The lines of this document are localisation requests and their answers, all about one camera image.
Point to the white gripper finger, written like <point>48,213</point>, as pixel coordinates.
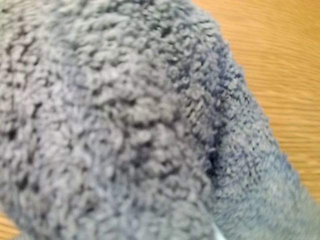
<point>218,235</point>

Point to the grey terry cloth towel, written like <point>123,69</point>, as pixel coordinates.
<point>125,120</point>

